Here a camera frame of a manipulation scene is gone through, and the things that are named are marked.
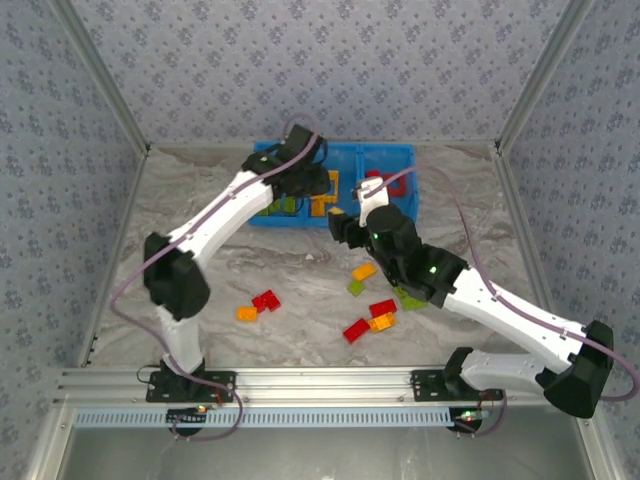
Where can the aluminium left corner post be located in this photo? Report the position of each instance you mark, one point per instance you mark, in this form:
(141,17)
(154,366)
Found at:
(102,75)

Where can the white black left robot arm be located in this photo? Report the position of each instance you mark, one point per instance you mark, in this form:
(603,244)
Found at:
(220,220)

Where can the small red lego brick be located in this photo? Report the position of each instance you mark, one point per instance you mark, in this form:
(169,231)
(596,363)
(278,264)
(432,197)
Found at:
(258,302)

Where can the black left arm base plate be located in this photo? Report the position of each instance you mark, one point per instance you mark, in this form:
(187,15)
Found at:
(160,395)

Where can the left controller board with light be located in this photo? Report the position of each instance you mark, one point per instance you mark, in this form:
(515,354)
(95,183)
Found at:
(187,416)

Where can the right controller board with light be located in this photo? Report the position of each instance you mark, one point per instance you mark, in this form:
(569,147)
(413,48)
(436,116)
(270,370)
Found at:
(470,416)

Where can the aluminium right corner post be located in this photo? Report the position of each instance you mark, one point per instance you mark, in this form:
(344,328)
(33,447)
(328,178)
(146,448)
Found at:
(542,75)

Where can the aluminium corner post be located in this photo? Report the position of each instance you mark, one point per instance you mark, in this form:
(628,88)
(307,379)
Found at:
(542,75)
(102,75)

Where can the controller board with light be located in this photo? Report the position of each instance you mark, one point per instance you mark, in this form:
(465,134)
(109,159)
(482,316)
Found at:
(187,416)
(470,416)

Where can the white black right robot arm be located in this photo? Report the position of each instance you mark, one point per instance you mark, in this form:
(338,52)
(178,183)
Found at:
(500,310)

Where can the small green lego brick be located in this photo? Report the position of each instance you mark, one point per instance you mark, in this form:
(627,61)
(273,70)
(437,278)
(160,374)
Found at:
(356,288)

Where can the orange square frame lego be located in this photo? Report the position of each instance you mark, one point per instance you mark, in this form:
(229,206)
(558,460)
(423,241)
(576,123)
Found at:
(335,174)

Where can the aluminium left side rail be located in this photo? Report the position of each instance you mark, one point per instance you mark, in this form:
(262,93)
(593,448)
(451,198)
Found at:
(96,325)

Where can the grey metal lower panel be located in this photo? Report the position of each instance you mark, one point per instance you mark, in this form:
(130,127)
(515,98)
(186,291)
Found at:
(325,455)

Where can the aluminium front rail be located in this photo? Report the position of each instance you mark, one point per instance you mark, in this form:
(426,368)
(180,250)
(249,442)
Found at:
(325,385)

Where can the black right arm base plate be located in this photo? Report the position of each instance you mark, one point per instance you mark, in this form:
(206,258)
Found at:
(425,387)

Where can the aluminium rail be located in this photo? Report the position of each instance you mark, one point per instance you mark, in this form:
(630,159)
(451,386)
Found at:
(325,385)
(512,192)
(96,325)

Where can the blue three-compartment plastic bin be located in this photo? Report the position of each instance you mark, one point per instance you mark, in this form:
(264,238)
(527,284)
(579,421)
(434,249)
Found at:
(345,157)

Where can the aluminium left lower frame leg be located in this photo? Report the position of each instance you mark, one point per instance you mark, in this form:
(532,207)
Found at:
(50,445)

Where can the aluminium right side rail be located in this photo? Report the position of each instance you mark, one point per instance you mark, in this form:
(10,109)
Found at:
(512,192)

